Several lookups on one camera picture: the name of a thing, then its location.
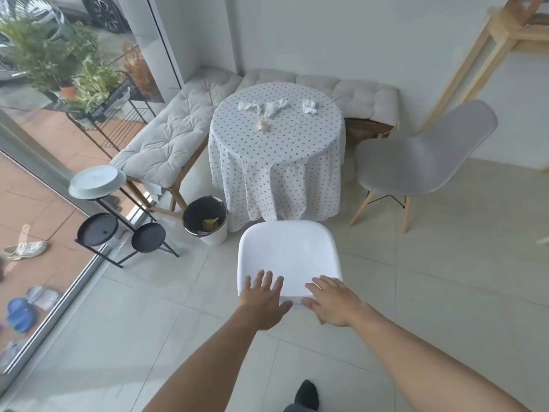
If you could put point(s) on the person's black shoe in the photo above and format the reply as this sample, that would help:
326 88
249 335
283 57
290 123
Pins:
307 394

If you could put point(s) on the dark car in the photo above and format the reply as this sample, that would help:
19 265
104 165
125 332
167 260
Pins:
105 10

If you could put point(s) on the person's left thumb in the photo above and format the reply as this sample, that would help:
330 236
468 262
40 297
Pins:
287 306

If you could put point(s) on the crumpled white tissue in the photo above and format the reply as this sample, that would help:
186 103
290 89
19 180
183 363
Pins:
309 107
274 108
249 106

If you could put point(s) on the large black round tray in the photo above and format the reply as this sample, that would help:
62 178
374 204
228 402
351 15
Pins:
97 228

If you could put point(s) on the white round dish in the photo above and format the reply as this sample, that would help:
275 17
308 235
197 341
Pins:
96 181

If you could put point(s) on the dry brown plant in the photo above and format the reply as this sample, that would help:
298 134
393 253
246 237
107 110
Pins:
139 70

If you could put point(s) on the white sneaker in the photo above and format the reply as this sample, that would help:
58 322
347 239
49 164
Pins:
25 250

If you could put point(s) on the person's right forearm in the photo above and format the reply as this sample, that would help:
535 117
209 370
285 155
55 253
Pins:
429 360

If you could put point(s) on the grey chair with wooden legs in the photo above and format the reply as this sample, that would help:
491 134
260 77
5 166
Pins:
424 158

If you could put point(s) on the person's left little finger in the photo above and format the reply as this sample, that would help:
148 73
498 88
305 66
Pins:
248 286

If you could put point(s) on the polka-dot white tablecloth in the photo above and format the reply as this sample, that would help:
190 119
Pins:
278 167

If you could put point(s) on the black metal plant stand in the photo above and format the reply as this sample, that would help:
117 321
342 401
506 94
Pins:
124 235

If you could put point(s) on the person's right hand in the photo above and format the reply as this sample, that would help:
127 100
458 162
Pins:
339 306

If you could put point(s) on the person's left middle finger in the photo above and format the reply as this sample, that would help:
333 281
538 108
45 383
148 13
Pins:
269 282

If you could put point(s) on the grey sliding door frame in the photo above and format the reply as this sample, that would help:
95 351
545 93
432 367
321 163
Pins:
47 308

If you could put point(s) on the silver car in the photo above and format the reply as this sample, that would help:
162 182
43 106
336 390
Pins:
40 17

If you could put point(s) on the yellow wrapper trash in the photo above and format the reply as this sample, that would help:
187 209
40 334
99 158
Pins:
210 225

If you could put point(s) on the light wooden rack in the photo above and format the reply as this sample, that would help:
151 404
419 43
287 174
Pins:
493 42

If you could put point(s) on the blue sandal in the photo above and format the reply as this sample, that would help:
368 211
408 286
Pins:
21 315

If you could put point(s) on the grey sandal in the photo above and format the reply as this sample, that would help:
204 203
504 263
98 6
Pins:
43 297

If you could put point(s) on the small variegated potted plant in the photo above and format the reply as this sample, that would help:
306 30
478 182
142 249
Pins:
96 83

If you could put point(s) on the wooden corner bench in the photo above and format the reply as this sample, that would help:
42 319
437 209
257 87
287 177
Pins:
364 129

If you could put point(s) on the white bin with black bag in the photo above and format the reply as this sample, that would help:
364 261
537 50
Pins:
210 235

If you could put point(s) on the orange plant pot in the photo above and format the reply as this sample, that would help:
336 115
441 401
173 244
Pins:
67 92

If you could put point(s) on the white plastic chair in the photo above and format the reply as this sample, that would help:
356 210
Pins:
287 257

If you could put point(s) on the person's left forearm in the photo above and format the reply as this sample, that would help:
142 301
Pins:
206 368

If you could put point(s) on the large green fern plant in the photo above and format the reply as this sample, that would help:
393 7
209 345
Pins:
40 51

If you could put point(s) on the long grey tufted bench cushion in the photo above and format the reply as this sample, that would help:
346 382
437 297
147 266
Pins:
171 132

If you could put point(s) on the person's left hand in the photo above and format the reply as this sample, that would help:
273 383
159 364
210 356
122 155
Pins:
261 306

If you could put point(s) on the crumpled beige paper ball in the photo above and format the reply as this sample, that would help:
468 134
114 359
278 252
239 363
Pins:
264 125

